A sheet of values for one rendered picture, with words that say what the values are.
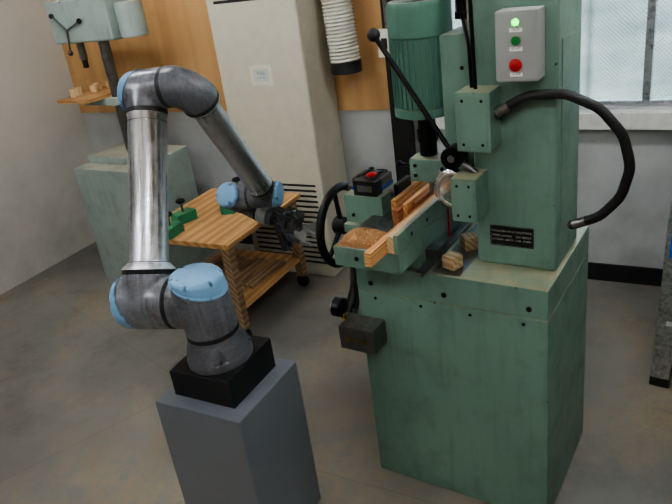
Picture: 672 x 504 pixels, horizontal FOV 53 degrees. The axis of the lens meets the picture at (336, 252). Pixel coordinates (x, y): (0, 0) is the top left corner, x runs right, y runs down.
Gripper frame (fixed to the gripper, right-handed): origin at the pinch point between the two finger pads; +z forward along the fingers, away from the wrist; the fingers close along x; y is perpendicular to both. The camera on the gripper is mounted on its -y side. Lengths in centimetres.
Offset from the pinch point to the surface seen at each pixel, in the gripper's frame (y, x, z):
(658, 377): -25, 53, 126
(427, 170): 49, -9, 36
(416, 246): 35, -27, 45
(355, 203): 31.3, -14.4, 18.2
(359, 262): 29, -37, 33
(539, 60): 92, -22, 59
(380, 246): 39, -41, 39
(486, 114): 77, -25, 52
